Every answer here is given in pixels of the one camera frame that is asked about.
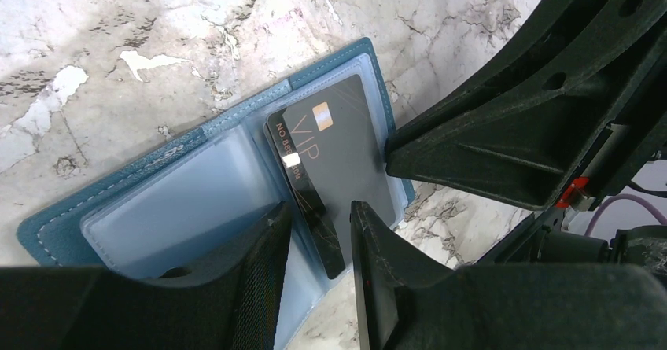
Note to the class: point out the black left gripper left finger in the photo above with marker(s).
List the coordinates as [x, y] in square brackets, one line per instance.
[226, 299]

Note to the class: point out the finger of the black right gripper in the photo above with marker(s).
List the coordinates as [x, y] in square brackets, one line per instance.
[561, 45]

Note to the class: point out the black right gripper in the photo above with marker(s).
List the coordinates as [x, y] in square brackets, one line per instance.
[590, 141]

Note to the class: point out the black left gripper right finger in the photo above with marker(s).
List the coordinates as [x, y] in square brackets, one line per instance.
[538, 288]

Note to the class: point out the blue card holder wallet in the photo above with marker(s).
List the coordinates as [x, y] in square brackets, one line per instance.
[202, 189]

